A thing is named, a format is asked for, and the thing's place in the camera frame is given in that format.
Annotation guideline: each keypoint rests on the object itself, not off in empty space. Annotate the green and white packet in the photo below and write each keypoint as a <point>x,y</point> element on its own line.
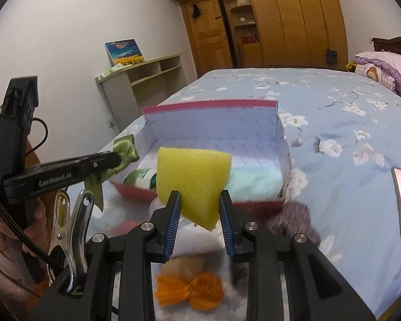
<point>110,72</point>

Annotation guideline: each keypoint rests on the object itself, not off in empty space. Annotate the person's left forearm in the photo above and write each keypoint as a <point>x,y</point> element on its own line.
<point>3,284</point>

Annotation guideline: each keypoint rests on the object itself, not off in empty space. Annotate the wooden door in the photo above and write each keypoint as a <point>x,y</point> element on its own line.
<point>207,40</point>

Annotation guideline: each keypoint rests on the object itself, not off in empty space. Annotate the yellow plush toy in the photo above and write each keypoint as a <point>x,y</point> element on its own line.
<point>350,67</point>

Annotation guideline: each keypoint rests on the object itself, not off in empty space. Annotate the purple knit sock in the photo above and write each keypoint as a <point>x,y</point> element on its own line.
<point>287,220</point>

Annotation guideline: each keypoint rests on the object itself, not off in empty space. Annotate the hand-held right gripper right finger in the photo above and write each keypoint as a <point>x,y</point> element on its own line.
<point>225,227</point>

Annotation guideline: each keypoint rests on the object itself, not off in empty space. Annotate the yellow sponge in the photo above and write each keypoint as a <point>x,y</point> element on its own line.
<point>190,180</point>

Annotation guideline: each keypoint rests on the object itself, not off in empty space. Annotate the wooden wardrobe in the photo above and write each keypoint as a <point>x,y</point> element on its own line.
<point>287,23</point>

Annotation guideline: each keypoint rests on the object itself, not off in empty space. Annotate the red item on wardrobe shelf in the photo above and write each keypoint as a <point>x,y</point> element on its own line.
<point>249,39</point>

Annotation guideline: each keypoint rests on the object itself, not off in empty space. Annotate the black item on door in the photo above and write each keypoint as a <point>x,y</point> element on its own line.
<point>195,11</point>

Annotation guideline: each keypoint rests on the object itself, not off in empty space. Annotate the dark wooden headboard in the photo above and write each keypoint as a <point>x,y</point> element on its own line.
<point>397,45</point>

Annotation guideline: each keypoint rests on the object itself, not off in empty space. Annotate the pink ruffled pillow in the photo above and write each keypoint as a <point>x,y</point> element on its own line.
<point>384,67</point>

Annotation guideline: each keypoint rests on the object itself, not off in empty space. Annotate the green ribbon bow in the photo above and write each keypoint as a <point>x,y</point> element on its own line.
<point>127,150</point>

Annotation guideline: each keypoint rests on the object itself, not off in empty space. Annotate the beige shelf unit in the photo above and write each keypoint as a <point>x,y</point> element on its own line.
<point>117,97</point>

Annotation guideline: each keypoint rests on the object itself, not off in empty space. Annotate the bed with floral sheet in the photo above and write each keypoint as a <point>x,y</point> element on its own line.
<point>254,83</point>

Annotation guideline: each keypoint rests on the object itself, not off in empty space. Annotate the green and white tape roll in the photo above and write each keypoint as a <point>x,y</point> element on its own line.
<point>140,179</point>

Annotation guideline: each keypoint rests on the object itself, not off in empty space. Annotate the person's left hand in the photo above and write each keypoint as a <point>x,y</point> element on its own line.
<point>40,230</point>

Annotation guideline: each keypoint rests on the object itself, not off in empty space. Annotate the metal spring clip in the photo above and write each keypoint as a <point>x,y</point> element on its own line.
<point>77,227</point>

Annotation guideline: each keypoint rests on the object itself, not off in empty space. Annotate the blue and yellow painting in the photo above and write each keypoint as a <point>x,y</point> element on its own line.
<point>123,52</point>

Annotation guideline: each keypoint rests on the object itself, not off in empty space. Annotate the black bag on wardrobe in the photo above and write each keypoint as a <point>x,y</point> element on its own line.
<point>330,57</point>

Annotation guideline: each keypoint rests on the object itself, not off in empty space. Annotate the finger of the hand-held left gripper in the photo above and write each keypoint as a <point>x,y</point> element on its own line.
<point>103,162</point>

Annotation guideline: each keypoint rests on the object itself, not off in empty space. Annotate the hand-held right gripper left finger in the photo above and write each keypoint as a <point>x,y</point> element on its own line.
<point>172,227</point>

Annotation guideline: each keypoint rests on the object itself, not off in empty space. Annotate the orange mesh pouch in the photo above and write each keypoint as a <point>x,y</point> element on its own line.
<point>204,287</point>

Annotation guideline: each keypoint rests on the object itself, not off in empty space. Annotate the white container with red lid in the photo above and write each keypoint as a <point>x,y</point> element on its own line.
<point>243,1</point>

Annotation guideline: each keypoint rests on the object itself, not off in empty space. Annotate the light blue face mask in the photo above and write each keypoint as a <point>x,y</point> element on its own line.
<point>254,180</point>

